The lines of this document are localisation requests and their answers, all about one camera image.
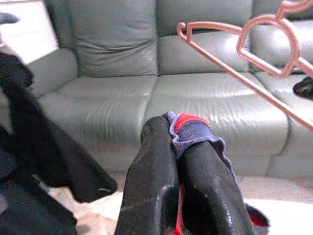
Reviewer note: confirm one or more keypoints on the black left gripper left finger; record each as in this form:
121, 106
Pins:
149, 183

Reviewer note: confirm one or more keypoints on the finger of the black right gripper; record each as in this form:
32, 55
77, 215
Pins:
303, 88

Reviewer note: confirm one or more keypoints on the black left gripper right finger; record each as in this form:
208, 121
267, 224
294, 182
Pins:
210, 195

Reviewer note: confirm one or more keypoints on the pink plastic hanger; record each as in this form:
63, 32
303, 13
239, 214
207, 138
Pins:
296, 49

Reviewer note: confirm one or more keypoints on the red garment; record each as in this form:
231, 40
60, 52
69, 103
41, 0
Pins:
188, 127

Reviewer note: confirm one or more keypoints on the grey green leather sofa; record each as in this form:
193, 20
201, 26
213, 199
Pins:
110, 102

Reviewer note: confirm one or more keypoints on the black garment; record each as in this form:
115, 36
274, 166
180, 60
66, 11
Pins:
36, 147

